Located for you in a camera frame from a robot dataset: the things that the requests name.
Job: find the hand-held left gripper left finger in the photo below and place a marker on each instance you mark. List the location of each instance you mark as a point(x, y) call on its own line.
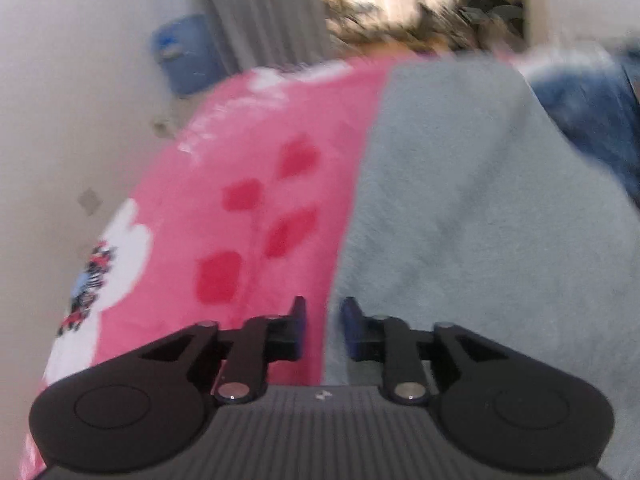
point(298, 327)

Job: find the grey sweatpants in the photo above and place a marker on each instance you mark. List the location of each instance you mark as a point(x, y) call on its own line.
point(475, 210)

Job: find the blue water barrel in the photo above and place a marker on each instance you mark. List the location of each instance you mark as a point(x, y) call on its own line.
point(187, 55)

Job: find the pink floral blanket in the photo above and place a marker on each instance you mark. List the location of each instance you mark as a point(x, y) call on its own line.
point(240, 130)

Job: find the blue jeans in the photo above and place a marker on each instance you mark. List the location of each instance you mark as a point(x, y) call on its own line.
point(590, 105)

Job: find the grey curtain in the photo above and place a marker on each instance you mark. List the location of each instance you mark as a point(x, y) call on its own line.
point(260, 10)

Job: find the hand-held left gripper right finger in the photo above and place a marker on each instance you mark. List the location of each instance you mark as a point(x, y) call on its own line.
point(352, 330)

